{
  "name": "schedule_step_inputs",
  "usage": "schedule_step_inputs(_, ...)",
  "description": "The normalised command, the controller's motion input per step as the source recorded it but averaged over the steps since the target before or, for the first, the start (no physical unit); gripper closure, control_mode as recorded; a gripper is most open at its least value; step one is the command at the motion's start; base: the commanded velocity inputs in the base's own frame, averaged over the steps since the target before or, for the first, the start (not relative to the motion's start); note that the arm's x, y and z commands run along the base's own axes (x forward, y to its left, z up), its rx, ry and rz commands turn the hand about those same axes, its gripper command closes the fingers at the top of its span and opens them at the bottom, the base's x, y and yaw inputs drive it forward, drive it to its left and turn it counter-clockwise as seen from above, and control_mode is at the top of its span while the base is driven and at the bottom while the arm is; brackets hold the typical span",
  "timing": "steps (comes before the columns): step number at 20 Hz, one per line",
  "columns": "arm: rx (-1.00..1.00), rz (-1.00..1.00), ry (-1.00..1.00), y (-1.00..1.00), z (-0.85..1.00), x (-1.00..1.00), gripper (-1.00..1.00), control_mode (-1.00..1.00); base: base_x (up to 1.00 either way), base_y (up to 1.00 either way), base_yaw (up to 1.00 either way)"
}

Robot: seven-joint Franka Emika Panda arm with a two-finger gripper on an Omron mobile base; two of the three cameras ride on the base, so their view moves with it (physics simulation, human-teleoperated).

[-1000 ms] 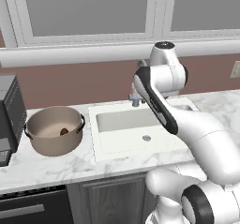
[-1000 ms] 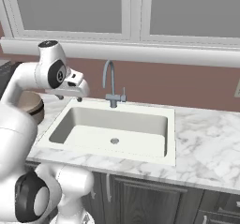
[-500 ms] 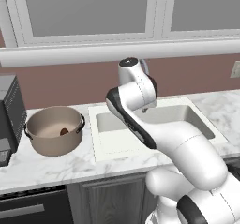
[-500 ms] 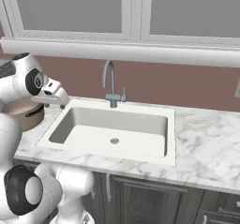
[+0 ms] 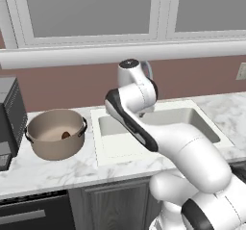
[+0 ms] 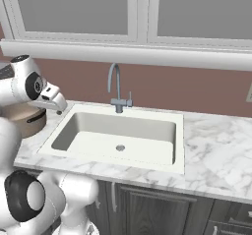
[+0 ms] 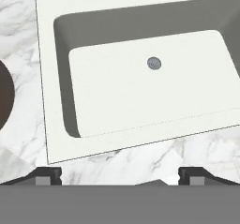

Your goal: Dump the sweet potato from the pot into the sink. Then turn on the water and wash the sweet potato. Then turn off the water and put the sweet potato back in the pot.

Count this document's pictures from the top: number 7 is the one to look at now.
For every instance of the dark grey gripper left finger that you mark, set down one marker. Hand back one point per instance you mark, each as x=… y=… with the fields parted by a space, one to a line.
x=47 y=175

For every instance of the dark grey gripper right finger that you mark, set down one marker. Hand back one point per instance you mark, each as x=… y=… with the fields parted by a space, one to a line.
x=193 y=175

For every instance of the dark brown pot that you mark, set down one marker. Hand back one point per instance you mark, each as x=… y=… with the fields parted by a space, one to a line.
x=4 y=95

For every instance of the white kitchen sink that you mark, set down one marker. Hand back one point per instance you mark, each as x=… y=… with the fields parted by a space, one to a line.
x=146 y=87

